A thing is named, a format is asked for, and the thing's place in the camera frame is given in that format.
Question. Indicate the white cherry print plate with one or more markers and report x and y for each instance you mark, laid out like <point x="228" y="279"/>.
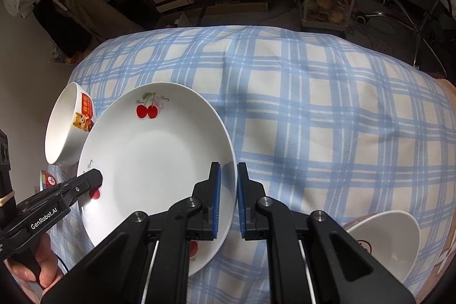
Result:
<point x="156" y="165"/>

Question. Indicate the office chair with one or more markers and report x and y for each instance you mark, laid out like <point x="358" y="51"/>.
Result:
<point x="402" y="19"/>

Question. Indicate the person's left hand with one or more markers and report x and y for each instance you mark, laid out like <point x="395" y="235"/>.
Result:
<point x="53" y="264"/>

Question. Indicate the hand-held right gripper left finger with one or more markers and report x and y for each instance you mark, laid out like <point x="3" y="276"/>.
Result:
<point x="215" y="200"/>

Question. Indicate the brown hanging coat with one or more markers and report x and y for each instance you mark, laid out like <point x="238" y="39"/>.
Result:
<point x="92" y="15"/>

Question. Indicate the small red patterned bowl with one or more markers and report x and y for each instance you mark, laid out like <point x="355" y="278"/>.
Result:
<point x="48" y="180"/>

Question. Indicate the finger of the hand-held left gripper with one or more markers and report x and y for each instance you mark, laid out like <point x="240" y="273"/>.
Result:
<point x="85" y="183"/>

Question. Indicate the large white bowl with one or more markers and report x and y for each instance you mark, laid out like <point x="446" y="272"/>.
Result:
<point x="64" y="133"/>

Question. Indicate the blue checked cloth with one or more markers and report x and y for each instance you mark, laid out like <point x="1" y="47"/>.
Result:
<point x="302" y="111"/>

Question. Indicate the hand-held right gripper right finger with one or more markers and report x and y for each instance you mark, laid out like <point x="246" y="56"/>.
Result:
<point x="243" y="204"/>

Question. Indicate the brown flower blanket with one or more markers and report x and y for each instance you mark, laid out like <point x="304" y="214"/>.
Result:
<point x="447" y="147"/>

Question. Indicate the white bowl red symbol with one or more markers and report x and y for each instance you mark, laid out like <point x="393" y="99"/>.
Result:
<point x="388" y="243"/>

